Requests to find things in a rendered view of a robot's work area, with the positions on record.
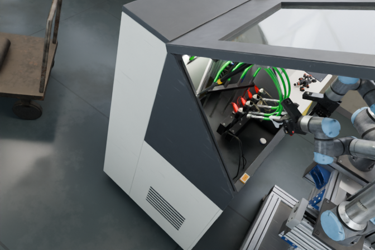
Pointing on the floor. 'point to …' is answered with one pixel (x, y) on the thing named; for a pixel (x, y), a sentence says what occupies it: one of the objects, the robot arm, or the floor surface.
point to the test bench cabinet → (172, 199)
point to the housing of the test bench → (125, 118)
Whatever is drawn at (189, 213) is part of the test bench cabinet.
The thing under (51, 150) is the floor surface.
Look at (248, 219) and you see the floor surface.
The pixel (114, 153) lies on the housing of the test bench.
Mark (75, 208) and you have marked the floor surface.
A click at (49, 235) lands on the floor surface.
